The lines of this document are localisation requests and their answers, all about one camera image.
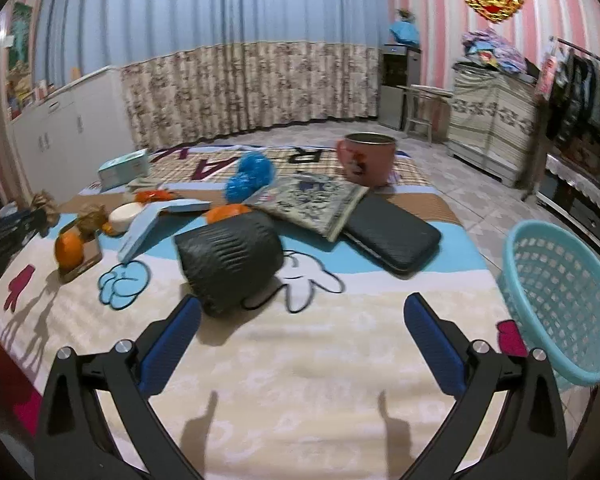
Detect white cabinet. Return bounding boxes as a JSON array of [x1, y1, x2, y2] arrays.
[[5, 65, 136, 201]]

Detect pile of folded clothes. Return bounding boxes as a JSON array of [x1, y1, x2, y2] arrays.
[[462, 27, 528, 76]]

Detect blue bag on dispenser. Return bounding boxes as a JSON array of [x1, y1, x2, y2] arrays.
[[389, 20, 421, 47]]

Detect grey patterned cloth pouch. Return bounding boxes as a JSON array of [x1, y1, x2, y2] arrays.
[[250, 174, 371, 242]]

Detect white oval soap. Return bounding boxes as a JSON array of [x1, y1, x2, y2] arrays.
[[108, 202, 140, 233]]

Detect beige cloth bag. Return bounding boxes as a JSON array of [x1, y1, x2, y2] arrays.
[[127, 175, 166, 192]]

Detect black textured wallet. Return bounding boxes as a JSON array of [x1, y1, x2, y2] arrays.
[[341, 194, 442, 276]]

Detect printed cartoon blanket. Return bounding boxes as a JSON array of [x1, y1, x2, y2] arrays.
[[0, 142, 531, 480]]

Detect cabinet with striped cover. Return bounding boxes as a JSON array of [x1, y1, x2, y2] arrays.
[[447, 62, 543, 186]]

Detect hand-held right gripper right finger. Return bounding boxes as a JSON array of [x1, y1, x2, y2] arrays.
[[402, 292, 568, 480]]

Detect orange plastic wrapper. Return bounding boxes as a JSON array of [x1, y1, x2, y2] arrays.
[[135, 187, 173, 204]]

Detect small folding table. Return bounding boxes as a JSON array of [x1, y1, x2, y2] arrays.
[[397, 85, 453, 143]]

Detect dark stand with lace cloth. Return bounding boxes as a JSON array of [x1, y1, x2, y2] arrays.
[[537, 152, 600, 246]]

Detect pink cartoon cup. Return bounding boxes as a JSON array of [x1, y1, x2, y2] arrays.
[[336, 132, 398, 188]]

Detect clear brown phone case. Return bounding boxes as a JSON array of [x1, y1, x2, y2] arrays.
[[57, 235, 103, 283]]

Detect grey water dispenser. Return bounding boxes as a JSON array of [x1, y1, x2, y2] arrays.
[[378, 44, 423, 131]]

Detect wall poster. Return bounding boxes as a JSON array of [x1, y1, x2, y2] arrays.
[[5, 2, 35, 81]]

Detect teal plastic basket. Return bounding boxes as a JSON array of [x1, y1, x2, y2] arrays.
[[497, 220, 600, 386]]

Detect blue mesh scrub balls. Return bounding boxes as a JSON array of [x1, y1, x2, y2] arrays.
[[224, 152, 277, 201]]

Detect teal tissue box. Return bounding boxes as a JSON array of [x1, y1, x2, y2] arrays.
[[97, 149, 151, 192]]

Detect black ribbed pouch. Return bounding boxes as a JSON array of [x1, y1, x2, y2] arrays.
[[174, 212, 286, 317]]

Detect light blue open carton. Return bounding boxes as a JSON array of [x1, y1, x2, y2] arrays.
[[117, 197, 213, 263]]

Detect orange round lid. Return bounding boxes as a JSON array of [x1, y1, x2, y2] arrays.
[[205, 204, 251, 225]]

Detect orange snack packet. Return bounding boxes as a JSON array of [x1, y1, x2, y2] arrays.
[[55, 205, 112, 268]]

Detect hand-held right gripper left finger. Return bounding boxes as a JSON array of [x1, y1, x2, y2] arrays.
[[34, 294, 203, 480]]

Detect blue floral curtain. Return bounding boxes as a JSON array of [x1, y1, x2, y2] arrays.
[[32, 0, 396, 148]]

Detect rack of hanging clothes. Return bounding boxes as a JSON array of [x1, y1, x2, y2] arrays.
[[530, 35, 600, 196]]

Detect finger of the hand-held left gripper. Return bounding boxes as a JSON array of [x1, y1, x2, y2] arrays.
[[0, 209, 48, 273]]

